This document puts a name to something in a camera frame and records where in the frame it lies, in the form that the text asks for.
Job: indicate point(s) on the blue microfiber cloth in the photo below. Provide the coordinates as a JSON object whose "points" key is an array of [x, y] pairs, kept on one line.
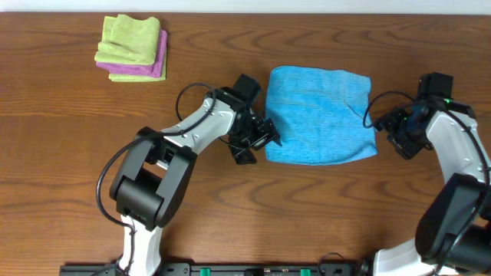
{"points": [[319, 115]]}

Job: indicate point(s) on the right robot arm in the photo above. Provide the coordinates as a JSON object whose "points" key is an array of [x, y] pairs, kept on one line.
{"points": [[447, 241]]}

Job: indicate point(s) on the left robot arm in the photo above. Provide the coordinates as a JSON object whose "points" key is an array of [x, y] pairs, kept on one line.
{"points": [[152, 179]]}

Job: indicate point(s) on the purple folded cloth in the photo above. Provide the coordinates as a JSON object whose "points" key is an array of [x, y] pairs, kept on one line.
{"points": [[152, 70]]}

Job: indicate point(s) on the bottom green folded cloth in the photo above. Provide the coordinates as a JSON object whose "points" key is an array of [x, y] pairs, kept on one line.
{"points": [[124, 78]]}

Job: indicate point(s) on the green folded cloth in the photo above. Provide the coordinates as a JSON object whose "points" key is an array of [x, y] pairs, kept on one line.
{"points": [[124, 78], [128, 41]]}

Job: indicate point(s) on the top green folded cloth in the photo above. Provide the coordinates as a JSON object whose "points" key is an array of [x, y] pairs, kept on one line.
{"points": [[128, 41]]}

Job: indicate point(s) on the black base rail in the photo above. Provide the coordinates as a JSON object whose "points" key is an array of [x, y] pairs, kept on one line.
{"points": [[336, 268]]}

